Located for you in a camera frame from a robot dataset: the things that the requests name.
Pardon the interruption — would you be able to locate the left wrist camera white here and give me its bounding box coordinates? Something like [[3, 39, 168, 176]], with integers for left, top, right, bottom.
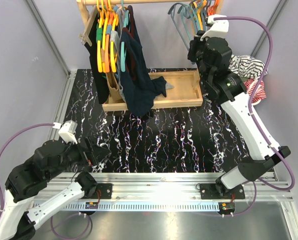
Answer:
[[53, 120, 78, 144]]

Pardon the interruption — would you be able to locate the black white striped tank top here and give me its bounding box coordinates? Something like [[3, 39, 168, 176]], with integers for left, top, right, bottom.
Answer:
[[228, 54, 265, 79]]

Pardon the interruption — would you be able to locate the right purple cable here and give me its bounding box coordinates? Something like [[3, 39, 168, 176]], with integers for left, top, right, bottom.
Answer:
[[213, 16, 296, 191]]

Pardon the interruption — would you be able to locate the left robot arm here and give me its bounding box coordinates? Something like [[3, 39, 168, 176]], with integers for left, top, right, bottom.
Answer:
[[0, 137, 110, 240]]

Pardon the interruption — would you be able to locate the wooden clothes rack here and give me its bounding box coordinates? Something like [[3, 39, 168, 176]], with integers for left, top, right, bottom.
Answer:
[[76, 0, 225, 113]]

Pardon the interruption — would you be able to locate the purple cable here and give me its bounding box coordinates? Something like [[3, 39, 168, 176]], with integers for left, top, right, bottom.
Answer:
[[0, 122, 55, 231], [213, 16, 296, 191]]

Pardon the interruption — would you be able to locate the teal hanger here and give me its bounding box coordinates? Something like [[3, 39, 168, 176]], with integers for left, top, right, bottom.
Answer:
[[178, 1, 199, 35]]

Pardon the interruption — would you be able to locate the orange empty hanger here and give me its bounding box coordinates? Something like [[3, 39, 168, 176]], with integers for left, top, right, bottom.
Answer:
[[206, 0, 220, 16]]

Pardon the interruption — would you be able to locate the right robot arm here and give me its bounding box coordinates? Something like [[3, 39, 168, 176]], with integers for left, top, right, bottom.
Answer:
[[187, 30, 291, 199]]

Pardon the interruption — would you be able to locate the red striped tank top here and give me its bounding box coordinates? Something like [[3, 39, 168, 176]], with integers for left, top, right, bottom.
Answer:
[[244, 79, 267, 106]]

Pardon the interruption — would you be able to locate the navy garment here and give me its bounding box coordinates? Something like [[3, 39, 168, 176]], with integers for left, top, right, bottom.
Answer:
[[119, 5, 167, 117]]

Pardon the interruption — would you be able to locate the blue grey hanger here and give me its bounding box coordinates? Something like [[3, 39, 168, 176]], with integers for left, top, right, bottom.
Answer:
[[168, 2, 194, 50]]

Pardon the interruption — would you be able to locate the black garment on rack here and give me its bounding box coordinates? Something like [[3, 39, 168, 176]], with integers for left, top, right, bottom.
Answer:
[[84, 14, 110, 105]]

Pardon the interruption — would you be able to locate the tan garment on rack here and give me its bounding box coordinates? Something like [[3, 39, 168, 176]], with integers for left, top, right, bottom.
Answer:
[[105, 72, 126, 102]]

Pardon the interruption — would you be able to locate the yellow hanger left group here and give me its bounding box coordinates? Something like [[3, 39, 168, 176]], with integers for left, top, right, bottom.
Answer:
[[96, 0, 109, 73]]

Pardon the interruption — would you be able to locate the black marble mat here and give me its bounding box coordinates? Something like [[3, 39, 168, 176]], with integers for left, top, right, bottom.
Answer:
[[64, 69, 250, 173]]

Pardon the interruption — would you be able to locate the aluminium rail base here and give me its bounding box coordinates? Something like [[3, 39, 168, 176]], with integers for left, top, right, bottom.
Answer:
[[31, 171, 295, 212]]

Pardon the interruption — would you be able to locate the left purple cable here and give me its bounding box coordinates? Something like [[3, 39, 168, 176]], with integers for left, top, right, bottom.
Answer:
[[0, 122, 55, 231]]

